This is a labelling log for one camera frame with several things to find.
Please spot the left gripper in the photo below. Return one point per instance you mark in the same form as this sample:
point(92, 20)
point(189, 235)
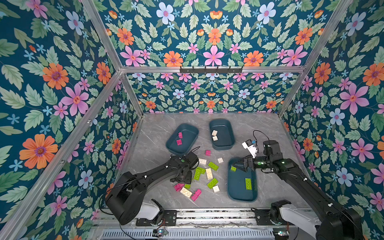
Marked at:
point(188, 181)

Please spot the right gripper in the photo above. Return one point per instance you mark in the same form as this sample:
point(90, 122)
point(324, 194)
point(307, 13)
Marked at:
point(249, 160)

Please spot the green long brick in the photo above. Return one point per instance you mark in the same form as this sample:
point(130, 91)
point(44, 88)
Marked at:
point(198, 173)
point(212, 183)
point(213, 166)
point(249, 185)

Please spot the pink long brick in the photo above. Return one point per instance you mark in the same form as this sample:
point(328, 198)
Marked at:
point(179, 187)
point(196, 195)

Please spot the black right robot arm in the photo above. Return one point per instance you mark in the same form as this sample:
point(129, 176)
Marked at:
point(331, 220)

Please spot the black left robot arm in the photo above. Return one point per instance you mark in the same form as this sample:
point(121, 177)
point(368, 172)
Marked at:
point(125, 199)

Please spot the white long brick top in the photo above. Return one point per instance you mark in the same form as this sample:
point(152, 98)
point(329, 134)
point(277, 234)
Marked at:
point(202, 161)

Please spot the white long brick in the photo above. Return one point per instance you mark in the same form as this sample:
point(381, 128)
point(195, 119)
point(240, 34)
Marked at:
point(202, 161)
point(186, 192)

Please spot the left teal bin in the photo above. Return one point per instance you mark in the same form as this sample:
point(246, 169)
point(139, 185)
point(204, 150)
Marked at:
point(190, 135)

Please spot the teal bin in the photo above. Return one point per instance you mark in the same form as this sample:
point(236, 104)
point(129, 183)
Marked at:
point(236, 186)
point(190, 135)
point(225, 134)

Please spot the cream long brick centre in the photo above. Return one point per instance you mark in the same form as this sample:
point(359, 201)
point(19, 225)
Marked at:
point(209, 174)

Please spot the middle teal bin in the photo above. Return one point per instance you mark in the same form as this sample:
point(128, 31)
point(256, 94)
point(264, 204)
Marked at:
point(225, 134)

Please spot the right teal bin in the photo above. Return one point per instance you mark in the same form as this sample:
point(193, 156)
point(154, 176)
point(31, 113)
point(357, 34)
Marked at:
point(236, 186)

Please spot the white long brick bottom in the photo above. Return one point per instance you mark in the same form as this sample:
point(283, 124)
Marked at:
point(186, 192)

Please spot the pink long brick bottom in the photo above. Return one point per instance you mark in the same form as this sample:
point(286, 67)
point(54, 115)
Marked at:
point(196, 195)

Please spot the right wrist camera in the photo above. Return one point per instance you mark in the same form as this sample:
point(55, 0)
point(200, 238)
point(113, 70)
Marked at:
point(251, 146)

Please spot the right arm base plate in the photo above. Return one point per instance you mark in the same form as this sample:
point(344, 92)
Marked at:
point(269, 217)

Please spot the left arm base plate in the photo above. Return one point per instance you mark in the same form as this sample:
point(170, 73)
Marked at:
point(167, 218)

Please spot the black bracket on rail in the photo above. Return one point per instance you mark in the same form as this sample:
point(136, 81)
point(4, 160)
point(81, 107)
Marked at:
point(208, 70)

